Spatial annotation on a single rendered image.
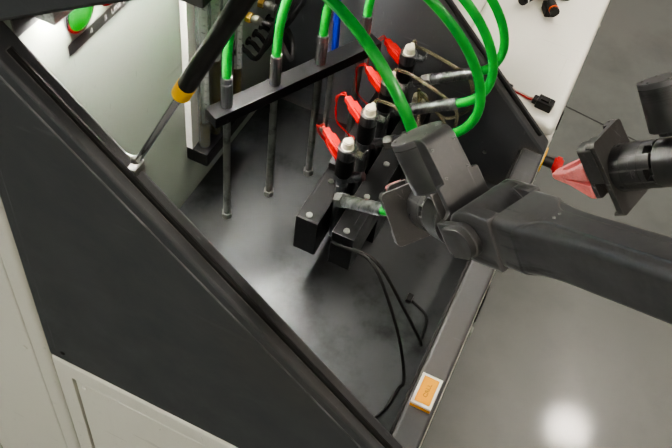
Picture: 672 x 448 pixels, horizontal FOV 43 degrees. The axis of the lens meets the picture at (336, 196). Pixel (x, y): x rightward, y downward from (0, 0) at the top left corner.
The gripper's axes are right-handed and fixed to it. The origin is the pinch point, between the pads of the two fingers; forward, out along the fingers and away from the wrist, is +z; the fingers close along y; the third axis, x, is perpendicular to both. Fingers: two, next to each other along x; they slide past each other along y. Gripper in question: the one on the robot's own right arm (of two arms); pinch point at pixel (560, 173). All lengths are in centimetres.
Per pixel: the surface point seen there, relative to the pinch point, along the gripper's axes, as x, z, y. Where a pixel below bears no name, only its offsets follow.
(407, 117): 17.9, 0.9, 18.6
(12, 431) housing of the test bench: 54, 112, -17
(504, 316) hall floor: -63, 96, -77
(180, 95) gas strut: 41, 1, 34
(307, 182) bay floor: -3, 58, 2
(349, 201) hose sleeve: 17.3, 19.7, 8.3
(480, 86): -3.3, 9.3, 12.7
